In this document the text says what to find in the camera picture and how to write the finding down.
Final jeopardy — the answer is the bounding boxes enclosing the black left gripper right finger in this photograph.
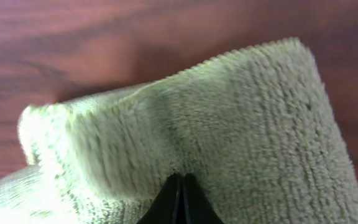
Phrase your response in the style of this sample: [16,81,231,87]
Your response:
[182,174,223,224]

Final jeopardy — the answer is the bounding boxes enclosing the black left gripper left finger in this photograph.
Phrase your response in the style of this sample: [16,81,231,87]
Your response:
[137,174,181,224]

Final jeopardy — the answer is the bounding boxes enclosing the light green microfiber cloth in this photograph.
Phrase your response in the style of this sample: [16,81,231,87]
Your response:
[0,38,358,223]

